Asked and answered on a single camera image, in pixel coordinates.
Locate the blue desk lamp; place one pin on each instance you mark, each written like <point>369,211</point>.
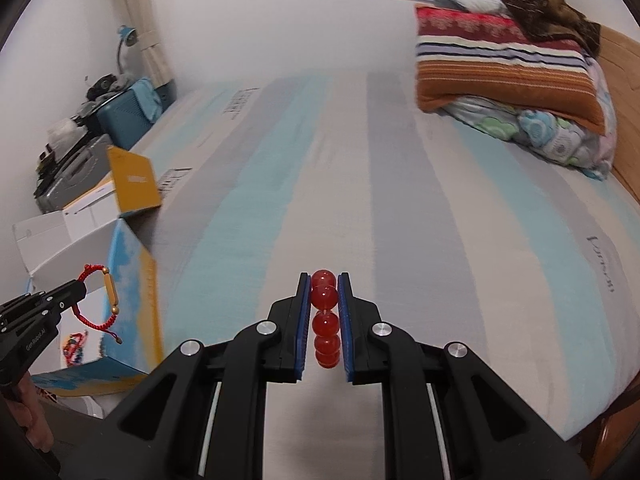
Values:
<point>126,35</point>

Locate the brown fur blanket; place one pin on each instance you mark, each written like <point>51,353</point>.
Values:
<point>535,0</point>

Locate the beige curtain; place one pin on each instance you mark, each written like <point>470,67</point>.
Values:
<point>145,10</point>

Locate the light blue cloth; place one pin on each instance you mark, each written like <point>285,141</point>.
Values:
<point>145,97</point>

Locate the teal suitcase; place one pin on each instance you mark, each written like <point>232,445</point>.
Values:
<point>122,120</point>

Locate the striped orange red pillow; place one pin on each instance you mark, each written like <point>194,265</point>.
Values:
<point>500,70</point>

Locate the white and blue cardboard box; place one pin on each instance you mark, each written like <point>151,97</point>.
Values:
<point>132,270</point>

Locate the grey suitcase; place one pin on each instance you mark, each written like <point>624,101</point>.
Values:
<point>75,170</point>

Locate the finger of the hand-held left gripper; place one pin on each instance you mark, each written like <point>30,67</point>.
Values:
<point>20,305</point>
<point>65,295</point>

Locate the white plastic bag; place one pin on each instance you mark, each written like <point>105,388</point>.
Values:
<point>62,130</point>

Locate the floral quilt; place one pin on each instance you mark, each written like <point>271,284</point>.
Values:
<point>550,135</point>

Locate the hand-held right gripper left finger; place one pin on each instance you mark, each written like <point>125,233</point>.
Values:
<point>301,330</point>

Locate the black bag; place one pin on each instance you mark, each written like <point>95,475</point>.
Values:
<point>102,85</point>

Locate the person's left hand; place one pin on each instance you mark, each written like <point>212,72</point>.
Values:
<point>25,405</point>

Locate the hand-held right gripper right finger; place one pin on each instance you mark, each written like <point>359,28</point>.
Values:
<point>345,330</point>

